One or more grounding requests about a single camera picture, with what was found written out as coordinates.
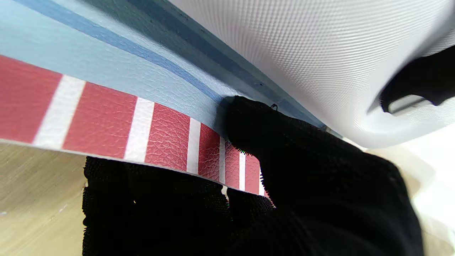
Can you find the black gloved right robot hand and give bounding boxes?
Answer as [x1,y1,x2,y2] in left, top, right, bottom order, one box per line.
[82,96,425,256]

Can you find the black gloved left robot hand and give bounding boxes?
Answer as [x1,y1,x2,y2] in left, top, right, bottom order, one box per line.
[379,44,455,115]

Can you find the blue striped red-bordered mouse pad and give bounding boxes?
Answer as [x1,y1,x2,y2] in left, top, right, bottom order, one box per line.
[0,0,455,198]

